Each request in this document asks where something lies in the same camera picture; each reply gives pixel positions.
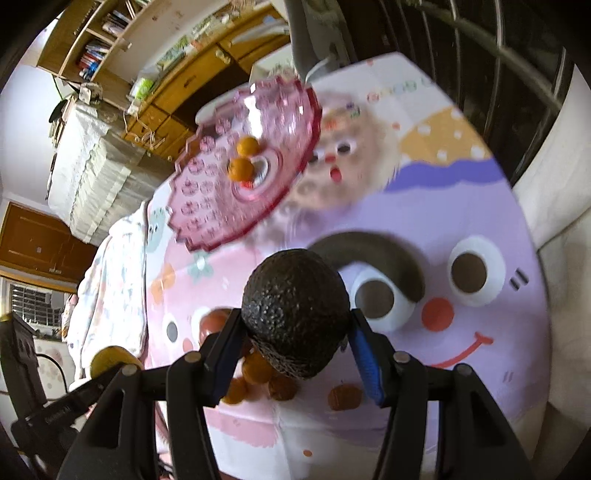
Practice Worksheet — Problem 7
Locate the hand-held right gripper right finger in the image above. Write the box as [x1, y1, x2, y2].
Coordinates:
[348, 310, 529, 480]

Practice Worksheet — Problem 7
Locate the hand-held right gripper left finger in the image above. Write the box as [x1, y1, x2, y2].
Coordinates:
[55, 308, 252, 480]

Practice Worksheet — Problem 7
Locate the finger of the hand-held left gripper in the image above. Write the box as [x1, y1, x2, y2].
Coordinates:
[59, 370, 124, 412]

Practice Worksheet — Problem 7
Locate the red apple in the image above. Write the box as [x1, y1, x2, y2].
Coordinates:
[199, 309, 232, 344]

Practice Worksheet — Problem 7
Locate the dark avocado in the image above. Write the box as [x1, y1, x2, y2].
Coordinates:
[241, 248, 351, 380]

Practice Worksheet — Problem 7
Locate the pink plastic fruit plate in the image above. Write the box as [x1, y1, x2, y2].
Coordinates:
[165, 76, 323, 252]

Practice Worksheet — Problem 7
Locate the pale floral quilt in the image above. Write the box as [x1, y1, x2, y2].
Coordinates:
[65, 203, 154, 370]

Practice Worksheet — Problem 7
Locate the brown wooden cabinet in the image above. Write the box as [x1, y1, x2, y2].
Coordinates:
[0, 203, 99, 283]

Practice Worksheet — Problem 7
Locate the white lace cover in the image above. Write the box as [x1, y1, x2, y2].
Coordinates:
[46, 99, 158, 245]

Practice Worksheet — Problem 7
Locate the wooden desk with drawers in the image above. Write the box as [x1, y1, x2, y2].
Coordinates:
[122, 28, 293, 162]

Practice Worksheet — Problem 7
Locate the grey office chair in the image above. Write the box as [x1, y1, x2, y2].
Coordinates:
[252, 0, 370, 84]

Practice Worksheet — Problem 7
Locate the wooden bookshelf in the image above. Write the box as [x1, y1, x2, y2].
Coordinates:
[37, 0, 160, 84]

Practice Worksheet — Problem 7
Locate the metal window grille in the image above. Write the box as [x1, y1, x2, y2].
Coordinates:
[369, 0, 577, 185]

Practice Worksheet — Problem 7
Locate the black cable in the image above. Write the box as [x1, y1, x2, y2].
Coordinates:
[34, 353, 72, 400]

